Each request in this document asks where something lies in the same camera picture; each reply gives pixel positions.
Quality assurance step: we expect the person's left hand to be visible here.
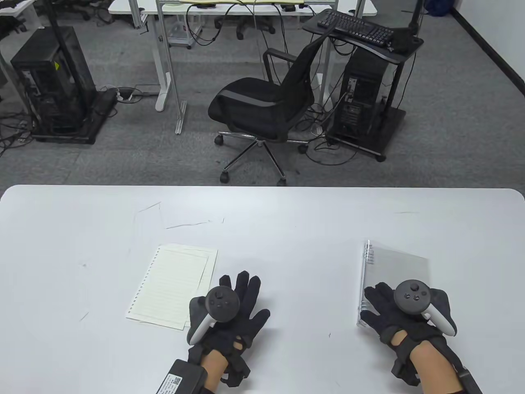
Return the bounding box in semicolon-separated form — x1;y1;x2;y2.
187;271;271;387

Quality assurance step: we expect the person's right hand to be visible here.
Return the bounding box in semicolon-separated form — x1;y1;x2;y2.
360;282;457;386

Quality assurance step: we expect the clear ring binder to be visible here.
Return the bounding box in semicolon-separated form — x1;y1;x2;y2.
356;240;431;328

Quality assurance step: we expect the lined loose-leaf paper stack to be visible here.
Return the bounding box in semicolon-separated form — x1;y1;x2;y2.
126;244;219;330

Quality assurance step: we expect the person's left forearm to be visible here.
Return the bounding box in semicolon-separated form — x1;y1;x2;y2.
201;351;230;394

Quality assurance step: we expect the person's right forearm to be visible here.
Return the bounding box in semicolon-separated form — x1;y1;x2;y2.
410;341;464;394

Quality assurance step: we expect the grey and white controller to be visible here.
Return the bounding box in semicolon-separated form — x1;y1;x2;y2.
189;287;240;344
394;279;457;337

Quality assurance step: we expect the black wrist box white label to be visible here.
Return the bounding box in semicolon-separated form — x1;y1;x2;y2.
155;360;209;394

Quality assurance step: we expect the black cart with keyboard tray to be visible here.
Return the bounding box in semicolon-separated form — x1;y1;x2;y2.
303;0;425;162

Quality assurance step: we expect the black office chair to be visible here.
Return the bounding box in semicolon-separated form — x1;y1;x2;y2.
208;39;329;186

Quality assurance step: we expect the black computer tower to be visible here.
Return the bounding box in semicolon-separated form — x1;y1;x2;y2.
10;27;97;136
333;49;388;142

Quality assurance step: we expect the black cart with pole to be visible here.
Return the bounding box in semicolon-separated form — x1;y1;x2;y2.
31;0;119;145

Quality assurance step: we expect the black swivel chair base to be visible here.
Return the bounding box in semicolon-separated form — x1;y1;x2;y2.
213;16;276;40

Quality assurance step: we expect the clear storage drawer cart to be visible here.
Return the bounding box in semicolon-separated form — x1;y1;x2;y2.
167;14;204;50

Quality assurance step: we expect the black keyboard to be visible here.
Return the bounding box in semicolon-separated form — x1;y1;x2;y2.
317;10;394;46

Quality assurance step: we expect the dark bag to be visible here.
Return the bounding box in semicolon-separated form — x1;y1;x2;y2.
425;0;452;17

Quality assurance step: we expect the white desk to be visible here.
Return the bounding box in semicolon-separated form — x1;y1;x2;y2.
108;0;378;112

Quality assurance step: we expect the tangle of floor cables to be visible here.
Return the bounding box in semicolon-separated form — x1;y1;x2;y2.
0;109;35;158
301;92;357;167

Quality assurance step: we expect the aluminium frame post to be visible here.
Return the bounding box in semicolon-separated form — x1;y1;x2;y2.
156;0;188;135

